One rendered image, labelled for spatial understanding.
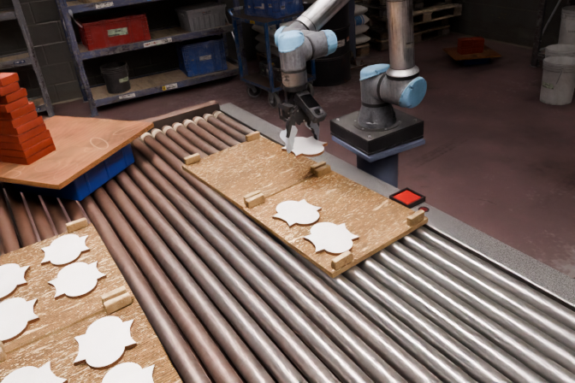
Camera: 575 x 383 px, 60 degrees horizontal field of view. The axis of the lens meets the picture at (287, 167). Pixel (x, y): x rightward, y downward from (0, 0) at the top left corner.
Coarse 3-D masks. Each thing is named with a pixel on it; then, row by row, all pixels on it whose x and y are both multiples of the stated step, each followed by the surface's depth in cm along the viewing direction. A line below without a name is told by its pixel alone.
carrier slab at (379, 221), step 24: (288, 192) 154; (312, 192) 153; (336, 192) 152; (360, 192) 151; (264, 216) 143; (336, 216) 140; (360, 216) 139; (384, 216) 138; (288, 240) 132; (360, 240) 129; (384, 240) 128
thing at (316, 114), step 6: (306, 90) 149; (294, 96) 148; (300, 96) 147; (306, 96) 147; (300, 102) 146; (306, 102) 146; (312, 102) 146; (306, 108) 145; (312, 108) 145; (318, 108) 145; (306, 114) 145; (312, 114) 143; (318, 114) 143; (324, 114) 144; (312, 120) 144; (318, 120) 144
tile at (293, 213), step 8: (304, 200) 148; (280, 208) 145; (288, 208) 144; (296, 208) 144; (304, 208) 144; (312, 208) 143; (320, 208) 143; (272, 216) 141; (280, 216) 141; (288, 216) 140; (296, 216) 140; (304, 216) 140; (312, 216) 139; (288, 224) 137; (296, 224) 138; (304, 224) 137; (312, 224) 137
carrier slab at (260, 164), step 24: (240, 144) 190; (264, 144) 188; (192, 168) 175; (216, 168) 174; (240, 168) 172; (264, 168) 171; (288, 168) 169; (216, 192) 162; (240, 192) 157; (264, 192) 156
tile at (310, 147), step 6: (294, 138) 161; (300, 138) 160; (306, 138) 160; (312, 138) 160; (294, 144) 157; (300, 144) 156; (306, 144) 156; (312, 144) 156; (318, 144) 155; (324, 144) 156; (282, 150) 156; (294, 150) 153; (300, 150) 152; (306, 150) 152; (312, 150) 152; (318, 150) 151; (312, 156) 150
